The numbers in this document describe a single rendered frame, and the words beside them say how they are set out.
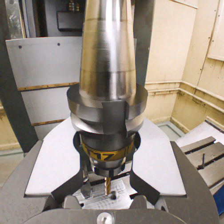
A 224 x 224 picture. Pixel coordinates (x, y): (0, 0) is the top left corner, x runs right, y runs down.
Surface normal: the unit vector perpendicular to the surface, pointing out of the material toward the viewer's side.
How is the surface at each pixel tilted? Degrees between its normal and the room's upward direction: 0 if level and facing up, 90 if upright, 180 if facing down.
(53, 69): 90
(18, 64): 91
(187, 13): 90
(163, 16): 90
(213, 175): 0
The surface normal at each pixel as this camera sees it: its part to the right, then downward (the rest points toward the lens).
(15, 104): 0.32, 0.49
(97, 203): 0.04, -0.86
